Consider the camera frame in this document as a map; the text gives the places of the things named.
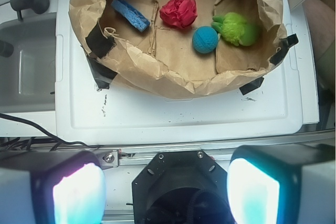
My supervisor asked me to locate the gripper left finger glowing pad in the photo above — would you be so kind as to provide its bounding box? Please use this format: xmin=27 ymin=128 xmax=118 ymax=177
xmin=1 ymin=151 xmax=106 ymax=223

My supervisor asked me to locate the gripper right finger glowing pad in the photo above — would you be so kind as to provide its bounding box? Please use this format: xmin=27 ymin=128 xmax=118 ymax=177
xmin=227 ymin=144 xmax=335 ymax=223

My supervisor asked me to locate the blue ball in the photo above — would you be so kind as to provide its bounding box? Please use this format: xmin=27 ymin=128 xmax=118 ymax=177
xmin=192 ymin=26 xmax=218 ymax=54

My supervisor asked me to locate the green fuzzy toy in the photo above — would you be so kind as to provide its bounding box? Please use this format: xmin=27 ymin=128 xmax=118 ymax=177
xmin=211 ymin=12 xmax=261 ymax=47

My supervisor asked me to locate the brown paper bag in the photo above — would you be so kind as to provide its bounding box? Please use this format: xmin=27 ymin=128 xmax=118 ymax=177
xmin=69 ymin=0 xmax=287 ymax=99

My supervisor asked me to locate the blue sponge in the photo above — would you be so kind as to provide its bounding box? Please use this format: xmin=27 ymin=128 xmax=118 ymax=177
xmin=111 ymin=0 xmax=150 ymax=32

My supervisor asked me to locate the black cable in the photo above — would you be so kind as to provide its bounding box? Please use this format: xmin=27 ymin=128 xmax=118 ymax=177
xmin=0 ymin=113 xmax=100 ymax=148

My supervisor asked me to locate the aluminium frame rail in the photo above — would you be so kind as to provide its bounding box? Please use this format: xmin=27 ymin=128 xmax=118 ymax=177
xmin=93 ymin=129 xmax=335 ymax=169

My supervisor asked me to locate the black octagonal mount plate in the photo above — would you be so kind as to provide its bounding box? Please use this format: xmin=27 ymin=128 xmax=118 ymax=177
xmin=132 ymin=151 xmax=234 ymax=223

